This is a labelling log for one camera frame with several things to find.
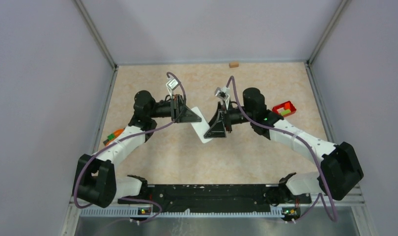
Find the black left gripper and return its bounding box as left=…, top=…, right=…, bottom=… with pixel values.
left=148, top=94, right=201, bottom=123

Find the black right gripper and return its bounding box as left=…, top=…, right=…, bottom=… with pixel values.
left=204, top=102, right=255, bottom=138

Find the white remote control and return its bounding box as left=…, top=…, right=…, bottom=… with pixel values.
left=191, top=107, right=213, bottom=144

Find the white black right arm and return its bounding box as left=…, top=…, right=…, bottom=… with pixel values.
left=203, top=87, right=364, bottom=203

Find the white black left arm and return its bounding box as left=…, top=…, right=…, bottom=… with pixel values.
left=72, top=90, right=204, bottom=208

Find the small wooden block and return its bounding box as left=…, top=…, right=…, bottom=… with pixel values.
left=228, top=61, right=239, bottom=68

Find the green block in bin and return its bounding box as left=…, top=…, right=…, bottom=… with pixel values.
left=280, top=109, right=291, bottom=116

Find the red plastic bin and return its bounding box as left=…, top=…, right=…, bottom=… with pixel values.
left=272, top=100, right=297, bottom=117

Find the orange green object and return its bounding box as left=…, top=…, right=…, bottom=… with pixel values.
left=103, top=129, right=124, bottom=147

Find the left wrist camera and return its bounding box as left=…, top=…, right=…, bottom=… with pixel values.
left=166, top=78, right=179, bottom=97

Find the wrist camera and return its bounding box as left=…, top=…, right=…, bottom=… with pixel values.
left=166, top=78, right=179, bottom=97
left=215, top=87, right=230, bottom=109

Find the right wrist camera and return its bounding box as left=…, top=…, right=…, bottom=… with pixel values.
left=215, top=87, right=230, bottom=109

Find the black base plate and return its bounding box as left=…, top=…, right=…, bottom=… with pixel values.
left=117, top=184, right=312, bottom=206

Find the aluminium frame rail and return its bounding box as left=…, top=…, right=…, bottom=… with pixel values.
left=68, top=195, right=366, bottom=219

